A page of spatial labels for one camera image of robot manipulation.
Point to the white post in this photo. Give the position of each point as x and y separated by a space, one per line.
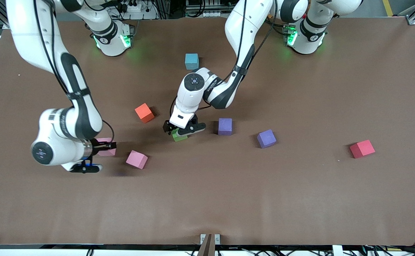
337 250

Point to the white power strip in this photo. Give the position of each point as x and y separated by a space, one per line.
136 7

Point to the brown paper table cover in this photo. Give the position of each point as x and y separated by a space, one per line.
207 195

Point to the pink foam block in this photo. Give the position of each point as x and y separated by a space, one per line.
136 159
108 152

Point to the small metal bracket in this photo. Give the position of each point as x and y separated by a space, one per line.
217 239

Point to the red foam block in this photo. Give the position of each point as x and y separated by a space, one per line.
362 149

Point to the green foam block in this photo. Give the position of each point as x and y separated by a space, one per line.
179 138

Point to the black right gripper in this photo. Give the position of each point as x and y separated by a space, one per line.
97 146

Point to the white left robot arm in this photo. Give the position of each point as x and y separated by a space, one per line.
193 92

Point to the purple foam block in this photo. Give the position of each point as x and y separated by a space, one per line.
266 138
225 126

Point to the blue foam block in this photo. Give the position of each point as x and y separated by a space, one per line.
192 61

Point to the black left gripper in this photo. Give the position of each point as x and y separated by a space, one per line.
167 127

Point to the white vented equipment box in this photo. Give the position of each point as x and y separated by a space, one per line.
203 9

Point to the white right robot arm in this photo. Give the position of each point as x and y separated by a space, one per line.
65 128

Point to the orange foam block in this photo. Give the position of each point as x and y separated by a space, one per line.
144 113

